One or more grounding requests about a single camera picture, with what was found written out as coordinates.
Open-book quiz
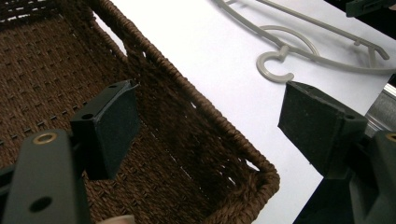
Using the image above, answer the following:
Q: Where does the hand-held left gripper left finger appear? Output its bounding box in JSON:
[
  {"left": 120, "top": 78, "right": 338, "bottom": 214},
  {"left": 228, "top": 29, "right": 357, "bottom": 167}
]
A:
[{"left": 69, "top": 78, "right": 141, "bottom": 182}]

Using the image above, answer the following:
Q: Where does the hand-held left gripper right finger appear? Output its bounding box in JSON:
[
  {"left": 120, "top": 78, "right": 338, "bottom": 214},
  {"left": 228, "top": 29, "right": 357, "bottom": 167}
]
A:
[{"left": 277, "top": 80, "right": 369, "bottom": 181}]

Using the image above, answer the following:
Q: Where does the metal table edge rail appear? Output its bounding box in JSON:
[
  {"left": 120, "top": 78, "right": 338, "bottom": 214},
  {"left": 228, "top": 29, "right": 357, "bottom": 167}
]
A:
[{"left": 363, "top": 74, "right": 396, "bottom": 138}]

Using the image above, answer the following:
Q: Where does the brown woven basket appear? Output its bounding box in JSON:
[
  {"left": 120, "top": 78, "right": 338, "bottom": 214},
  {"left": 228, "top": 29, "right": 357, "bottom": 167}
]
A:
[{"left": 0, "top": 0, "right": 281, "bottom": 224}]

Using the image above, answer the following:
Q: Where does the dark block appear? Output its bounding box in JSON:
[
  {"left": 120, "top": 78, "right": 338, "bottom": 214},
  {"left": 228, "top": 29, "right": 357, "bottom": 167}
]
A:
[{"left": 345, "top": 0, "right": 396, "bottom": 19}]

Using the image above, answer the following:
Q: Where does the grey plastic clothes hanger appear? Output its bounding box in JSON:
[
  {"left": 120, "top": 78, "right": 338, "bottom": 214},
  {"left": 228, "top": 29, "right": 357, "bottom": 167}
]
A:
[{"left": 212, "top": 0, "right": 396, "bottom": 84}]

